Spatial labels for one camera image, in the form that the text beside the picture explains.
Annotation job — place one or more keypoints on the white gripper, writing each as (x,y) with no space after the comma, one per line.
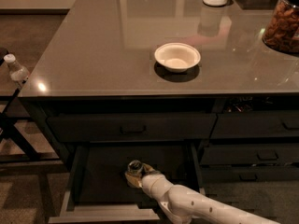
(149,180)

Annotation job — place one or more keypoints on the green white 7up can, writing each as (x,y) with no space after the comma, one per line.
(135,167)

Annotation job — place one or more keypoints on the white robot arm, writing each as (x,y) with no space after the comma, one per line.
(181,204)

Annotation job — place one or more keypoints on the open middle drawer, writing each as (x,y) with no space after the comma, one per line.
(97,190)

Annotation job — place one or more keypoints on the closed top left drawer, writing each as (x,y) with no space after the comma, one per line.
(131,127)

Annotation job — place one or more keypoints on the bottom right drawer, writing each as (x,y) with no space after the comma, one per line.
(250,174)

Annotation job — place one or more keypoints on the top right drawer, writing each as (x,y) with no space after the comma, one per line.
(259,124)

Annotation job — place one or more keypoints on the middle right drawer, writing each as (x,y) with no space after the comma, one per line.
(250,154)

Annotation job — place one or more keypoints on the dark counter cabinet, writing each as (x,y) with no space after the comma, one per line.
(101,61)

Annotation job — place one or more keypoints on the white paper bowl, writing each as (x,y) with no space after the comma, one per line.
(177,57)

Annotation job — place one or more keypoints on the dark side table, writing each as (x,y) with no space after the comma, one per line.
(12,111)

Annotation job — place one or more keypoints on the clear plastic water bottle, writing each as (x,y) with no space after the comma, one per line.
(17,72)

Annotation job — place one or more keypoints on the jar of brown snacks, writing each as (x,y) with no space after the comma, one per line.
(282,32)

